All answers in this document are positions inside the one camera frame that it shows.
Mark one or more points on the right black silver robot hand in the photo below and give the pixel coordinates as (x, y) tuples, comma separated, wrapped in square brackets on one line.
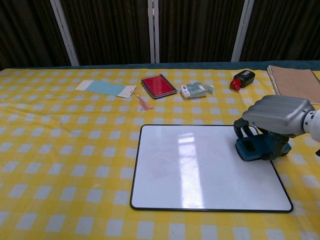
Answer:
[(277, 112)]

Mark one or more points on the blue board eraser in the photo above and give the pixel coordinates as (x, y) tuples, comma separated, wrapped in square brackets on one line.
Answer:
[(247, 153)]

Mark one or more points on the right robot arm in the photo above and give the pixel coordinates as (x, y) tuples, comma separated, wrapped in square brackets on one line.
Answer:
[(313, 125)]

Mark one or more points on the white drawing board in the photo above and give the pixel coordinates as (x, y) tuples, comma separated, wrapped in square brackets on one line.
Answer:
[(200, 172)]

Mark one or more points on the brown spiral notebook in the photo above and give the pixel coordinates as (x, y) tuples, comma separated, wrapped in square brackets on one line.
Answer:
[(297, 83)]

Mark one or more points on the black ink bottle red cap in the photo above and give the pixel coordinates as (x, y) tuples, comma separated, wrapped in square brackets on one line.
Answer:
[(243, 77)]

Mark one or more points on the dark curtain panel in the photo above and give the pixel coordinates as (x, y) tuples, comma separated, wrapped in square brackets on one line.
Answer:
[(200, 30), (285, 28), (27, 32), (110, 31)]

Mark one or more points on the teal table cover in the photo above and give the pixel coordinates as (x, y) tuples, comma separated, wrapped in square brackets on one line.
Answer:
[(175, 65)]

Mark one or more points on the red ink pad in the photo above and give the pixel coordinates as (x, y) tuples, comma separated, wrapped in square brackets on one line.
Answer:
[(158, 85)]

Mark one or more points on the blue white bookmark pink tassel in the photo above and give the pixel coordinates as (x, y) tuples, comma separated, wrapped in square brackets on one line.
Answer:
[(105, 88)]

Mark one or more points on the yellow white checked tablecloth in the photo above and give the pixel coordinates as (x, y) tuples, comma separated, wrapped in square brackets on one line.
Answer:
[(62, 150)]

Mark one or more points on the white partition post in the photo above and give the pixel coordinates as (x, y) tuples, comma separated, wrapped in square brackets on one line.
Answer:
[(65, 32), (153, 31), (242, 31)]

